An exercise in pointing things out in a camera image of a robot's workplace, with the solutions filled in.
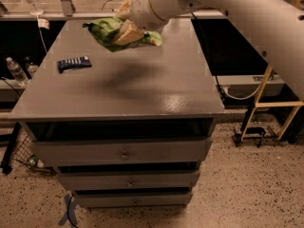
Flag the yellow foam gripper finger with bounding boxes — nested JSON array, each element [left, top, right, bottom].
[[112, 19, 144, 46], [115, 0, 132, 19]]

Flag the green rice chip bag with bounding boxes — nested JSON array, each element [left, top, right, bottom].
[[83, 17, 162, 52]]

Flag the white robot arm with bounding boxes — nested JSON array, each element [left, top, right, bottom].
[[116, 0, 304, 100]]

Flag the blue rxbar blueberry bar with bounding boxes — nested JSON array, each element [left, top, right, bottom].
[[57, 56, 91, 73]]

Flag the grey drawer cabinet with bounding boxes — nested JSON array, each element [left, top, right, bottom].
[[10, 18, 223, 199]]

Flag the small dark-capped bottle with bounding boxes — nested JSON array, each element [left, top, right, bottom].
[[24, 56, 39, 77]]

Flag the clear plastic water bottle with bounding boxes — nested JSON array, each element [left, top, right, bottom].
[[6, 57, 29, 86]]

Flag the top grey drawer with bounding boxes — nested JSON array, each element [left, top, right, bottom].
[[30, 138, 212, 167]]

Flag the grey drawer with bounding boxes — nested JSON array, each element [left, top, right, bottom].
[[58, 170, 200, 191], [30, 138, 212, 167], [76, 192, 193, 208]]

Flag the middle grey drawer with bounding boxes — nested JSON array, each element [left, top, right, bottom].
[[58, 170, 200, 191]]

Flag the bottom grey drawer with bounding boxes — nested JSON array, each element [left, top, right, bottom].
[[76, 192, 193, 208]]

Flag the black power cable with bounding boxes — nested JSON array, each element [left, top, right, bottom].
[[189, 12, 226, 103]]

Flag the white cable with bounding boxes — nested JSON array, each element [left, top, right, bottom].
[[35, 14, 48, 55]]

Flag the wire mesh basket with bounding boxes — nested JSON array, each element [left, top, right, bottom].
[[13, 133, 55, 175]]

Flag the yellow metal stand frame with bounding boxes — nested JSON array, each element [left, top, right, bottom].
[[232, 0, 304, 145]]

